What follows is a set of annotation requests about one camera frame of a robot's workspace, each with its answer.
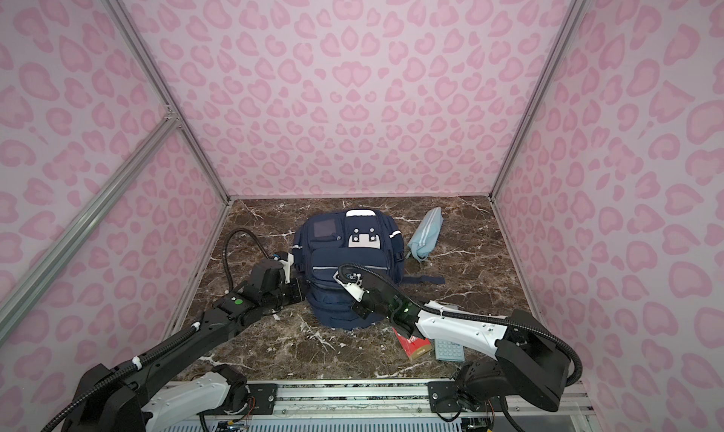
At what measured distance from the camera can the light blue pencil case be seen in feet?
3.27

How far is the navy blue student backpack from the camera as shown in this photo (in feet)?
2.70

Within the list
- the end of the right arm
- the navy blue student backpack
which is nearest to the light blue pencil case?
the navy blue student backpack

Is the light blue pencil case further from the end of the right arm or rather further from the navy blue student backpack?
the end of the right arm

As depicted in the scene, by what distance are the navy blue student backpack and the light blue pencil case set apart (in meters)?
0.05
